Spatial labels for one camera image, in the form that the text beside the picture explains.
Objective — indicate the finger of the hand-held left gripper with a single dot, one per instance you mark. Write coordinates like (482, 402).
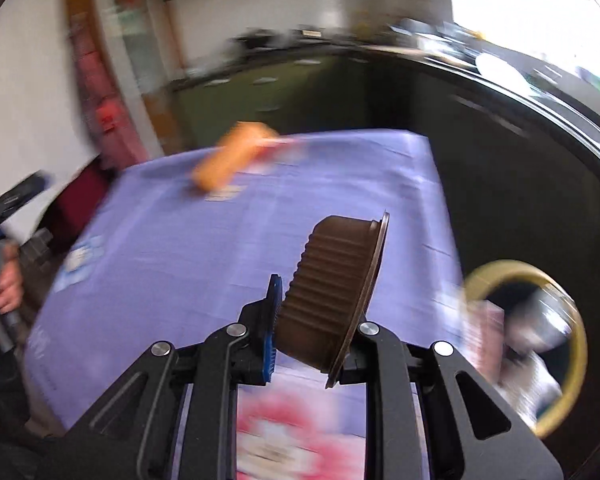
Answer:
(27, 187)

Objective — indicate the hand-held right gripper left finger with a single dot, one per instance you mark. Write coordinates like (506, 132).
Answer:
(275, 330)

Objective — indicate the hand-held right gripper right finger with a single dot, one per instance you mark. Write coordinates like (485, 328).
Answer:
(375, 352)

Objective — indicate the brown ribbed plastic cup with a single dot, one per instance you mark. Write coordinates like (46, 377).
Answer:
(330, 280)

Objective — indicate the yellow round bin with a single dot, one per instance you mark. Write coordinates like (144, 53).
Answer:
(578, 355)

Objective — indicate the person's left hand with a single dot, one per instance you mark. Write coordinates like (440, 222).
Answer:
(12, 285)

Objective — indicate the pink white packet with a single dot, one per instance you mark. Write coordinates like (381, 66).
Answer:
(485, 335)

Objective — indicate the purple floral tablecloth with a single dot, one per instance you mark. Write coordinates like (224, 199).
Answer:
(180, 240)

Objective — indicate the orange snack packet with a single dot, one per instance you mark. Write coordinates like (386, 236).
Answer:
(230, 157)

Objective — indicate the green cabinet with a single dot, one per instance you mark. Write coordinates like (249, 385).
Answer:
(280, 90)

